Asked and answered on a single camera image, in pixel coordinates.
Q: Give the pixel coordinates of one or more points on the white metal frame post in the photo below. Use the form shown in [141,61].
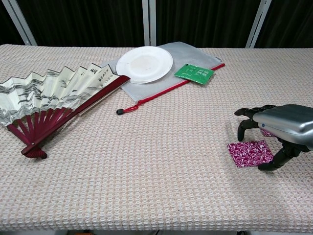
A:
[258,24]
[149,24]
[22,24]

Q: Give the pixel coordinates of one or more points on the grey mesh zipper pouch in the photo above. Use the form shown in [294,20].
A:
[195,55]

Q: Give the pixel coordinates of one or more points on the magenta patterned card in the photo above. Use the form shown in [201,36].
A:
[249,153]

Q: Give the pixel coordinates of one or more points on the black pleated curtain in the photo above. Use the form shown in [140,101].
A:
[7,29]
[85,22]
[203,22]
[293,22]

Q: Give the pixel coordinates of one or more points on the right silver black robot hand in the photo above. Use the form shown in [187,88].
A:
[288,122]

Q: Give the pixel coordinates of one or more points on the beige waffle tablecloth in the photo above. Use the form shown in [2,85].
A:
[146,159]

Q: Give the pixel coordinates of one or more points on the white round plate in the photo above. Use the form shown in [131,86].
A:
[144,64]

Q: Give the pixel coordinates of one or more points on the green foil packet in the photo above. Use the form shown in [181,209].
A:
[193,73]

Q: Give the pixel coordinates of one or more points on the painted paper folding fan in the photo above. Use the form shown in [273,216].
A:
[49,93]

